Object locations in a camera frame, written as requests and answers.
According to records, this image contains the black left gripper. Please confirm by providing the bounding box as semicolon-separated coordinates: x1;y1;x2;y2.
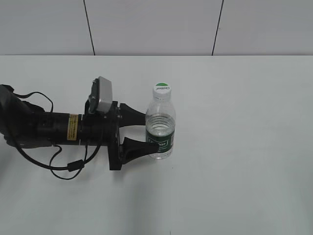
82;101;157;171

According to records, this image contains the clear cestbon water bottle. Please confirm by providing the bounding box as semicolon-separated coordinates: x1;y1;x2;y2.
146;96;176;160

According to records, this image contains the white green bottle cap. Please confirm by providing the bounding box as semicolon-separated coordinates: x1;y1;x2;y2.
153;83;172;100

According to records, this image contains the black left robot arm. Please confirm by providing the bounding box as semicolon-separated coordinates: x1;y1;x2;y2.
0;84;158;172

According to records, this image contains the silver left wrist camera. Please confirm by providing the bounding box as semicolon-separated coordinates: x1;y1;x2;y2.
88;76;112;114

